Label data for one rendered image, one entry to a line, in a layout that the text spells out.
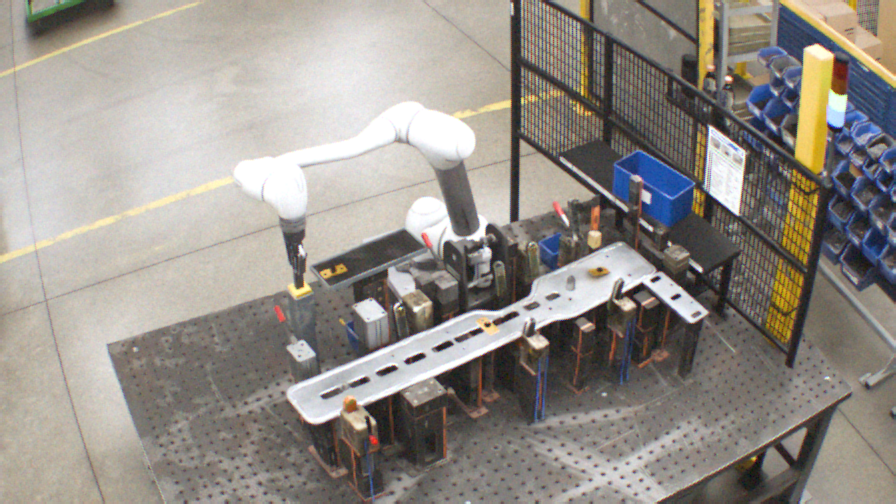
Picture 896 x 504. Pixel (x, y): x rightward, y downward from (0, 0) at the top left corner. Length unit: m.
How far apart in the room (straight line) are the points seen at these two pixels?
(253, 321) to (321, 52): 3.62
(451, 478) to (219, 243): 2.62
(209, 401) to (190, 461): 0.32
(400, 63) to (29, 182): 2.74
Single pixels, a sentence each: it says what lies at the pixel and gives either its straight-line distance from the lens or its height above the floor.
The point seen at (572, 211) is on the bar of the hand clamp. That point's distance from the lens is 4.07.
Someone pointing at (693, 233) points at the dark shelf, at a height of 1.03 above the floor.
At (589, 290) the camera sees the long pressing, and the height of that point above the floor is 1.00.
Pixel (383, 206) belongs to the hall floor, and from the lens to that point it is 6.14.
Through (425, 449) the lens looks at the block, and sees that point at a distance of 3.77.
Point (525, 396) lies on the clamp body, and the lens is 3.91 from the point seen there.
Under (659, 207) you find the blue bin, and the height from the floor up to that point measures 1.09.
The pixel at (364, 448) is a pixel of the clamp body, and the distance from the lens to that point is 3.51.
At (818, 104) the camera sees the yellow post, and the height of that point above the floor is 1.81.
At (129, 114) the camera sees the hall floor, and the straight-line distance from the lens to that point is 7.46.
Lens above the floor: 3.52
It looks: 37 degrees down
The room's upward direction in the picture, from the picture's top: 1 degrees counter-clockwise
